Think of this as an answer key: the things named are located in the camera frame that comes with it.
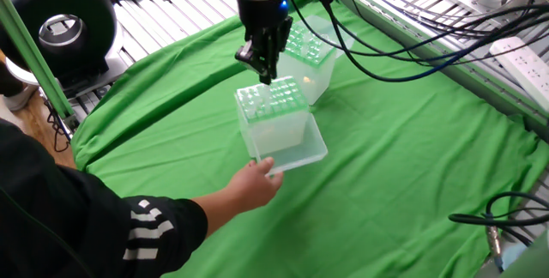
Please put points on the translucent tip box holding tips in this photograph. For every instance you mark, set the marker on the translucent tip box holding tips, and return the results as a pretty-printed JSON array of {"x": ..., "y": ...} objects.
[{"x": 279, "y": 134}]

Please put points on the translucent tip box nearly empty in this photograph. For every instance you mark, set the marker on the translucent tip box nearly empty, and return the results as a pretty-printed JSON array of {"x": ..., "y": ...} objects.
[{"x": 309, "y": 80}]

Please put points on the white shoe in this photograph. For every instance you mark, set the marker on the white shoe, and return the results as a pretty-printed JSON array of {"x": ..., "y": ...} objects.
[{"x": 19, "y": 98}]

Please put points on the white power strip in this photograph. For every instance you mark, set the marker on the white power strip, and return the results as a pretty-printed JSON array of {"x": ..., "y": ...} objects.
[{"x": 521, "y": 68}]

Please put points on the green cloth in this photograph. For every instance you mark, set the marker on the green cloth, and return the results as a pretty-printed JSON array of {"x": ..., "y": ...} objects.
[{"x": 364, "y": 192}]

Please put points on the person's right hand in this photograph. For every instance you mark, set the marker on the person's right hand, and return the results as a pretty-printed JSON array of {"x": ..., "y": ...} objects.
[{"x": 253, "y": 185}]

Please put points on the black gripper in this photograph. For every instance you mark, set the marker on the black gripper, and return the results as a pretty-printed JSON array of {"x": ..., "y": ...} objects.
[{"x": 263, "y": 18}]

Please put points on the green frame post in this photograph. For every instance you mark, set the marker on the green frame post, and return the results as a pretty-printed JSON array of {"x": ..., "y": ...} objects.
[{"x": 32, "y": 52}]

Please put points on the bare right forearm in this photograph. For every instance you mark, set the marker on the bare right forearm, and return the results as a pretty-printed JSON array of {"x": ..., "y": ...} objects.
[{"x": 212, "y": 209}]

